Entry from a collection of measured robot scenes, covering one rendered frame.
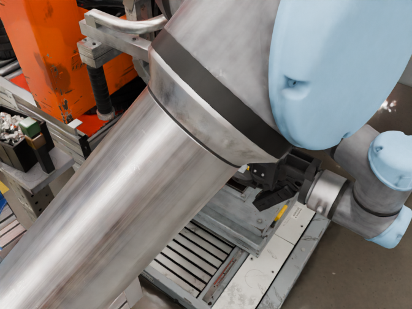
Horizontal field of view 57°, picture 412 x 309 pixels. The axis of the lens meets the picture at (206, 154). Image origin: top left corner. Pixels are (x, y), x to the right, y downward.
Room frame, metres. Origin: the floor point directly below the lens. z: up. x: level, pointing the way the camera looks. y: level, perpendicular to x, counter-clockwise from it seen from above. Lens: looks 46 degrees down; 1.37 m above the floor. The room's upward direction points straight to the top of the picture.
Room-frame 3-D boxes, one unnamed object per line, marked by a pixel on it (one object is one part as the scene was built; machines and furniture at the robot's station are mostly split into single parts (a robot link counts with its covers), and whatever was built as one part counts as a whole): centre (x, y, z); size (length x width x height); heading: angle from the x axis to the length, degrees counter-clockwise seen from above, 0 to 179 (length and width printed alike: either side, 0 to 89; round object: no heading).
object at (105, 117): (0.73, 0.25, 0.83); 0.04 x 0.04 x 0.16
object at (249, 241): (0.99, -0.09, 0.13); 0.50 x 0.36 x 0.10; 54
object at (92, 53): (0.76, 0.23, 0.93); 0.09 x 0.05 x 0.05; 144
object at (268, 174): (0.45, -0.14, 0.86); 0.12 x 0.08 x 0.09; 54
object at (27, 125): (0.81, 0.50, 0.64); 0.04 x 0.04 x 0.04; 54
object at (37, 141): (0.81, 0.50, 0.59); 0.04 x 0.04 x 0.04; 54
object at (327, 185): (0.41, -0.20, 0.85); 0.08 x 0.05 x 0.08; 144
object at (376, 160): (0.38, -0.26, 0.95); 0.11 x 0.08 x 0.11; 30
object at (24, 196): (0.94, 0.69, 0.21); 0.10 x 0.10 x 0.42; 54
